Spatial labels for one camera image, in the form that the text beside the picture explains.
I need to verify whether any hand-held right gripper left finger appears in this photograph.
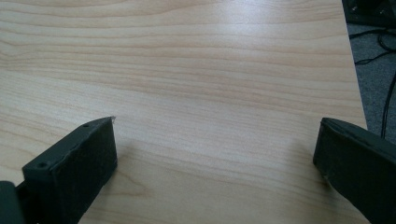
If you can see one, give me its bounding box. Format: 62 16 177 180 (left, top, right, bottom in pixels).
16 116 119 224

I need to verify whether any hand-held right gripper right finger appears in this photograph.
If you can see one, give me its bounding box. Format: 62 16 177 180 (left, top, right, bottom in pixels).
312 117 396 224

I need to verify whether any black stand base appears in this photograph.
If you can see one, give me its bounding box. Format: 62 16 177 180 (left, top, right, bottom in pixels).
341 0 396 30

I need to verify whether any black cable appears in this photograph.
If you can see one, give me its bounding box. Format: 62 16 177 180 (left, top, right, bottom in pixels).
380 72 396 139
348 28 396 65

